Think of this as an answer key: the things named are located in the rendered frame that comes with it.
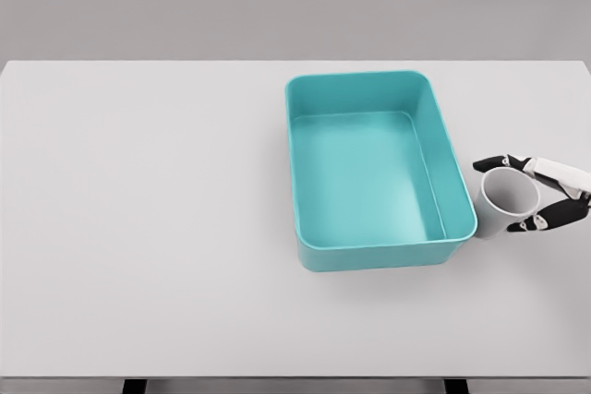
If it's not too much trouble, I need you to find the white paper cup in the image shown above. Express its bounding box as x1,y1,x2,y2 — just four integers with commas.
475,167,541,242

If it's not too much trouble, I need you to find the teal rectangular plastic basket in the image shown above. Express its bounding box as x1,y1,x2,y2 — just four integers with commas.
284,70,478,273

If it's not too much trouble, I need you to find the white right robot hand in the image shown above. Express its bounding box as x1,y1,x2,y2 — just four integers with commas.
472,153,591,233

